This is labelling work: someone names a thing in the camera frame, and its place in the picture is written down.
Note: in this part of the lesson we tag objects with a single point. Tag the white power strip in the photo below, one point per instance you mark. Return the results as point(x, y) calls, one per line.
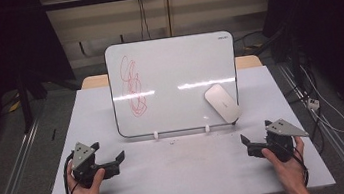
point(312, 103)

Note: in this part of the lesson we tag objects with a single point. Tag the white whiteboard clip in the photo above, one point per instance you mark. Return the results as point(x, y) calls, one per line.
point(156, 135)
point(207, 128)

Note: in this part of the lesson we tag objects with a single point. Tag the black metal stand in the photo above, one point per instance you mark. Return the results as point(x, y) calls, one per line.
point(25, 102)

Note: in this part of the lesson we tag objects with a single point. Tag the white whiteboard eraser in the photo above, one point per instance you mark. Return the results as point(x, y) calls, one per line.
point(223, 103)

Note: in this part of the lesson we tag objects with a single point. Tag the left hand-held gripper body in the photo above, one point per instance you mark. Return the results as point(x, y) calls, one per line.
point(82, 156)

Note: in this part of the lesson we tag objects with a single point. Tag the person's right hand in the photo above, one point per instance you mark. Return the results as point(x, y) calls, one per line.
point(291, 172)

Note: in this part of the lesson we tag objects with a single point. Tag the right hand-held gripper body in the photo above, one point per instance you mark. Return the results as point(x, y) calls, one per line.
point(282, 129)

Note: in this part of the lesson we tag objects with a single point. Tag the wooden table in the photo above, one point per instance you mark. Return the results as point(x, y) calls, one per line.
point(94, 82)

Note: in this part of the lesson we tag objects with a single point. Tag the white whiteboard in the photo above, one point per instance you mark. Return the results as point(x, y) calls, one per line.
point(172, 63)

